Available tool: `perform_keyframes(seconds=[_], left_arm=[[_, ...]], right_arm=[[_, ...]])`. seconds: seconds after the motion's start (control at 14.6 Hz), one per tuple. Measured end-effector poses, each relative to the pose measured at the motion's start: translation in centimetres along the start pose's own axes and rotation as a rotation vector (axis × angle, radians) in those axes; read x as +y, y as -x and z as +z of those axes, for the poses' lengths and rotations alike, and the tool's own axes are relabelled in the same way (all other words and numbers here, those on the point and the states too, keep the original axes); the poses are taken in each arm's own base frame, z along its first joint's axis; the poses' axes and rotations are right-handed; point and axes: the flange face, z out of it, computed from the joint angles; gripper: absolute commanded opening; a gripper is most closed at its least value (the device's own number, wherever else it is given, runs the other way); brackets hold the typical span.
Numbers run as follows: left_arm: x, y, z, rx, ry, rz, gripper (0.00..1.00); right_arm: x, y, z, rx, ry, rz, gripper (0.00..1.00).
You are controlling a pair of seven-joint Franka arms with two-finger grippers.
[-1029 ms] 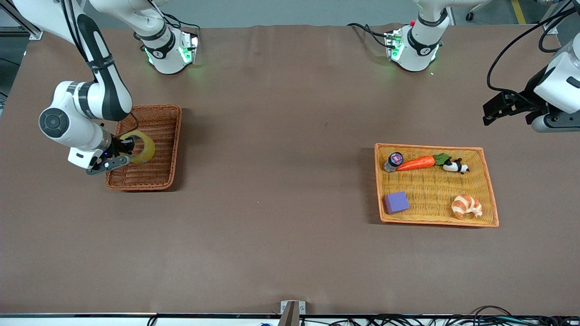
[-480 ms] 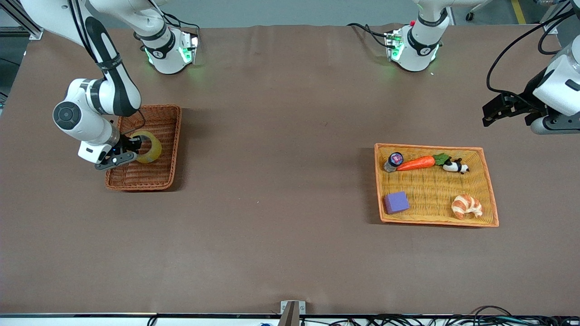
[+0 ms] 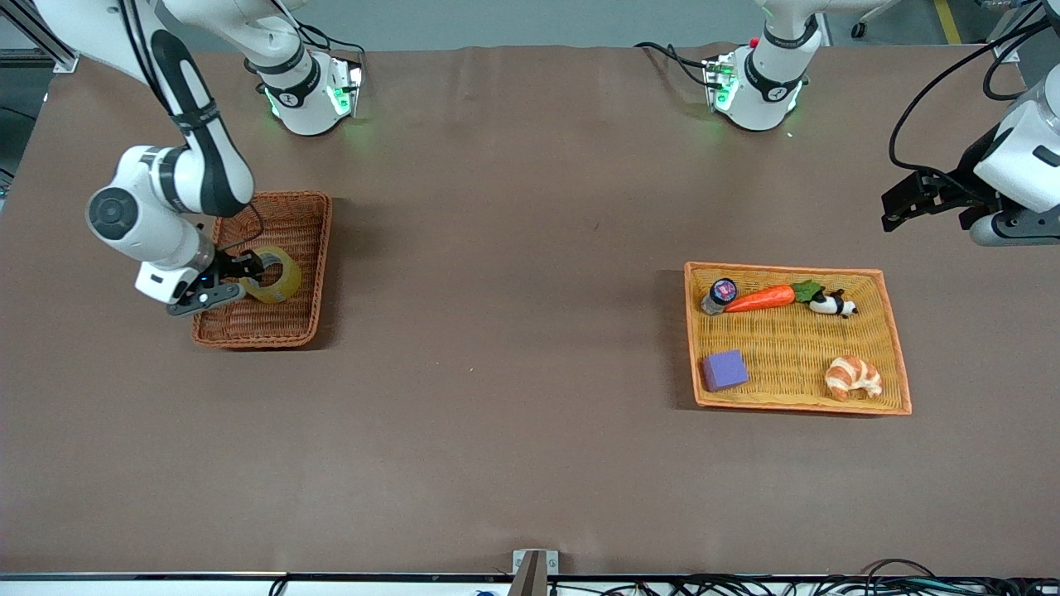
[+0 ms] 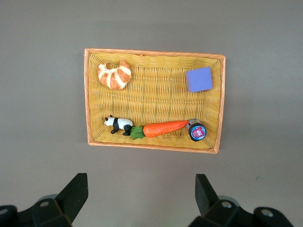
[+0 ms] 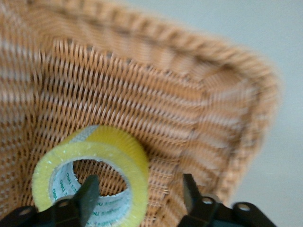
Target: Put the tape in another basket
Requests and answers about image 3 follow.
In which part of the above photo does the metal table bracket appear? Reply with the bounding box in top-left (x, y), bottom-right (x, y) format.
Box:
top-left (507, 549), bottom-right (560, 596)

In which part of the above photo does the black and white panda toy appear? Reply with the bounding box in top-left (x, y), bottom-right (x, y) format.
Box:
top-left (808, 288), bottom-right (860, 320)

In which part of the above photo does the yellow tape roll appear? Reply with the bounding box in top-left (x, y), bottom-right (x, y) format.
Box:
top-left (238, 245), bottom-right (304, 305)

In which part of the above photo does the long black cable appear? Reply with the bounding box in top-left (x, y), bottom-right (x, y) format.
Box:
top-left (889, 17), bottom-right (1060, 176)

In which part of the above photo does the purple foam block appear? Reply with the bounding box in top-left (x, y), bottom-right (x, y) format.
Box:
top-left (701, 348), bottom-right (750, 393)

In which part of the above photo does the brown table cover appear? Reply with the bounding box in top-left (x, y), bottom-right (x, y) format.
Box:
top-left (0, 43), bottom-right (1060, 578)

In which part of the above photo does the small bottle with purple cap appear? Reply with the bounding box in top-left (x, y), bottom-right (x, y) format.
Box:
top-left (701, 277), bottom-right (739, 317)

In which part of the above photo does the orange toy carrot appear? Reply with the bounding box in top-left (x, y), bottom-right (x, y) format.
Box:
top-left (724, 281), bottom-right (824, 315)

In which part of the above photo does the aluminium frame profile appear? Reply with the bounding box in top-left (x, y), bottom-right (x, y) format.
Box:
top-left (0, 0), bottom-right (81, 74)

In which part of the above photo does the large yellow wicker basket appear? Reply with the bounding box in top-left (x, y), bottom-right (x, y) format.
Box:
top-left (683, 261), bottom-right (913, 417)

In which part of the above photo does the looped black cable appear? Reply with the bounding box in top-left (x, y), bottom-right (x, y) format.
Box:
top-left (982, 31), bottom-right (1046, 103)

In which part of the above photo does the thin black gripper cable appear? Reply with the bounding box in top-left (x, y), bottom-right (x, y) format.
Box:
top-left (211, 201), bottom-right (267, 254)

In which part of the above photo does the toy croissant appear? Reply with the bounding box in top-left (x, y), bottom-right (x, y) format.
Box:
top-left (824, 354), bottom-right (884, 403)

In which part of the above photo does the small orange wicker basket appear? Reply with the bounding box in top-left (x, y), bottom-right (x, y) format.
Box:
top-left (191, 190), bottom-right (334, 350)

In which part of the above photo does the black cable at arm base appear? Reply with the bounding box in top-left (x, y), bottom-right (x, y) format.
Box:
top-left (291, 18), bottom-right (367, 60)
top-left (633, 41), bottom-right (715, 89)

